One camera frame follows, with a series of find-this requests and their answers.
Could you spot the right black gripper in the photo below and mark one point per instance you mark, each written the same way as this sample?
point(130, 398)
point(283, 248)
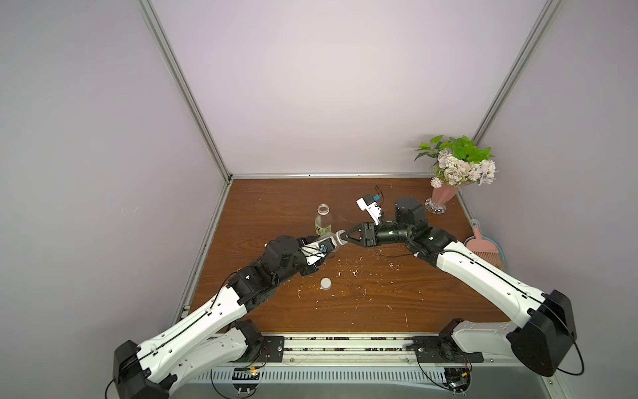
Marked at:
point(369, 233)

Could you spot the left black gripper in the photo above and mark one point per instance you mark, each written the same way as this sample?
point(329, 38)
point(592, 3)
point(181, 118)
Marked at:
point(309, 270)

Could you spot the blue label clear bottle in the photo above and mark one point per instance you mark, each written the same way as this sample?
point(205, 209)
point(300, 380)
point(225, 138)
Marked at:
point(329, 243)

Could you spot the white bottle cap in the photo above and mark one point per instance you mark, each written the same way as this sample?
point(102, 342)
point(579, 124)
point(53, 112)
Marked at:
point(340, 237)
point(325, 284)

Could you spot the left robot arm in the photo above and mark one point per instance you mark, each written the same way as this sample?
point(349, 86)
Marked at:
point(218, 331)

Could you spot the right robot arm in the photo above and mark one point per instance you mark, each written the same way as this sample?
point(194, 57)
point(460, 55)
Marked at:
point(540, 331)

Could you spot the green label clear bottle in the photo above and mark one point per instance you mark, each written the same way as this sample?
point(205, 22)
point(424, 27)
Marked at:
point(324, 219)

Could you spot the pink flower vase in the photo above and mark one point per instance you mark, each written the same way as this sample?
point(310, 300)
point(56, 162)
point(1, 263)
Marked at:
point(437, 204)

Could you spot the artificial flower bouquet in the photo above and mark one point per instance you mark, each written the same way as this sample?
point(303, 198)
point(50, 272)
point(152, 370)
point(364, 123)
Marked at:
point(459, 162)

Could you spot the pink hand broom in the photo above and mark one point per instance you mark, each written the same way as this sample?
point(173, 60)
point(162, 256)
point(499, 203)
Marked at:
point(486, 249)

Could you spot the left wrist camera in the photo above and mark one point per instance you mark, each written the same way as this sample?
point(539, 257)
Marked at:
point(319, 249)

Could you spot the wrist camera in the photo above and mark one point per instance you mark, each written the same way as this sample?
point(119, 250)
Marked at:
point(370, 204)
point(319, 249)

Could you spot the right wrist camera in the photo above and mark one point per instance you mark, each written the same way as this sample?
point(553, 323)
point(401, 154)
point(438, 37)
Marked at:
point(370, 204)

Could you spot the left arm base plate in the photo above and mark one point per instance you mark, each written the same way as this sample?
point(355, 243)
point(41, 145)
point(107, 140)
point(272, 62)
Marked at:
point(270, 349)

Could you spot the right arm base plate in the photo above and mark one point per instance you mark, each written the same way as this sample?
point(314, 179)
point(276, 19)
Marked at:
point(437, 349)

